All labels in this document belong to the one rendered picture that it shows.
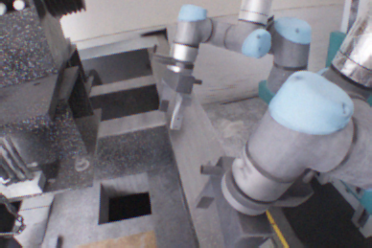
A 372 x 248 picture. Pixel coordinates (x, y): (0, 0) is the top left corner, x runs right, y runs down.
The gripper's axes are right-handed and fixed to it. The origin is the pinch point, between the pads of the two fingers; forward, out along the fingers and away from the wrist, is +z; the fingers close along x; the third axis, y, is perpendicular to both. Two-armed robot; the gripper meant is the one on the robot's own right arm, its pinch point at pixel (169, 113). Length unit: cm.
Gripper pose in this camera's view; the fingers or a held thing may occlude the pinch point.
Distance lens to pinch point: 76.2
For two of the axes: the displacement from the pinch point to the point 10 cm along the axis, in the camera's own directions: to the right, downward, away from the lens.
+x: -3.3, -3.5, 8.7
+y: 9.1, 1.1, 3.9
